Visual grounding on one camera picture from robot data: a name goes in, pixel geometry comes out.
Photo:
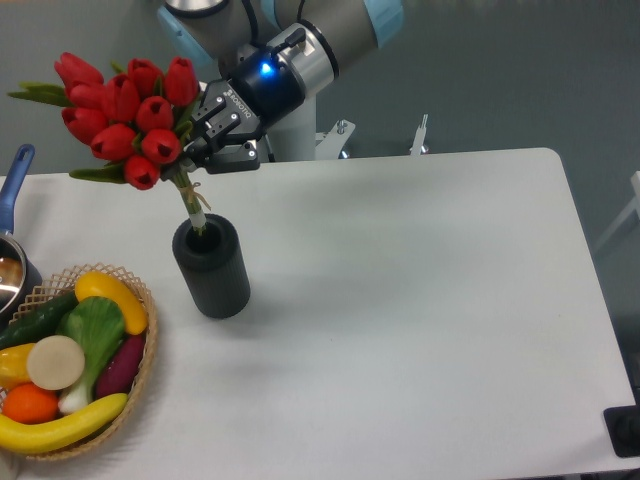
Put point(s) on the green cucumber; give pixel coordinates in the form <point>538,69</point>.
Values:
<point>38,323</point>

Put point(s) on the white furniture piece right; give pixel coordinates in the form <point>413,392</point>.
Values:
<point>625,221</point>

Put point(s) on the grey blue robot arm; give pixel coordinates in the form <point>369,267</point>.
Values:
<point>231,31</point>

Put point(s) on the beige round disc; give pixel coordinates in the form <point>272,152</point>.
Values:
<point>55,362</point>

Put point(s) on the green bok choy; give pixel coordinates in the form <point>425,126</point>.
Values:
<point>97,325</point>

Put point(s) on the blue handled saucepan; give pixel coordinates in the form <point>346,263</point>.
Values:
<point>18,275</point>

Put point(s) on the red tulip bouquet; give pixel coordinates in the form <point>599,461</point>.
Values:
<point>137,122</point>

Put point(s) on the yellow squash upper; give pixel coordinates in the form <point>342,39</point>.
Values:
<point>99,284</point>

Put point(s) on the dark grey ribbed vase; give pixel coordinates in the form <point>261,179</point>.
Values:
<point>213,267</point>

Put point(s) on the black box at edge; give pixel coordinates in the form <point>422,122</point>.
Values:
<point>623,427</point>

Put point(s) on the orange fruit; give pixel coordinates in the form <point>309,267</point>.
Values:
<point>30,404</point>

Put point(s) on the woven wicker basket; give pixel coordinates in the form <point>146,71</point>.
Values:
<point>63,282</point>

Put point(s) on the purple sweet potato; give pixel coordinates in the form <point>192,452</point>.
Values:
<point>119,374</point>

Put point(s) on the white clamp post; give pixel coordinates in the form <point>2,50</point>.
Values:
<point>419,145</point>

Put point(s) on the yellow banana squash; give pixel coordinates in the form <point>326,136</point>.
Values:
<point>60,433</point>

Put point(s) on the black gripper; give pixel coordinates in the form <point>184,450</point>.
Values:
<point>257,93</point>

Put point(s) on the yellow bell pepper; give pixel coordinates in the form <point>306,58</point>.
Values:
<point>13,364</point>

